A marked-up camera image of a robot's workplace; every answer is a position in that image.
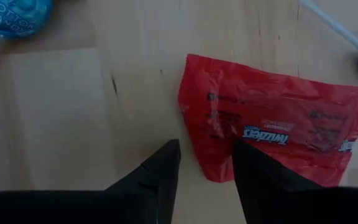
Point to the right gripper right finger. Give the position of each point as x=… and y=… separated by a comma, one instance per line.
x=259, y=177

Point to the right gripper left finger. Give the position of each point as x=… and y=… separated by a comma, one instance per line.
x=163, y=174

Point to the red Twizzlers candy pack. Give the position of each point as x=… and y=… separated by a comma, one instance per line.
x=275, y=102

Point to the blue wrapped lollipop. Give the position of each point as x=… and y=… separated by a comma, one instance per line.
x=17, y=18
x=337, y=28

